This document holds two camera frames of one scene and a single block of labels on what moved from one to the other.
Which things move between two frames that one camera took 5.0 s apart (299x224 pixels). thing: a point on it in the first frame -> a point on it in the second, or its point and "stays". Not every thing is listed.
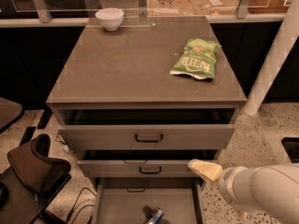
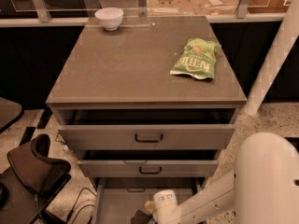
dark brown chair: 32,182 stays
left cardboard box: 168,2 stays
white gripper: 233,181 -> 163,206
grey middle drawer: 141,163 stays
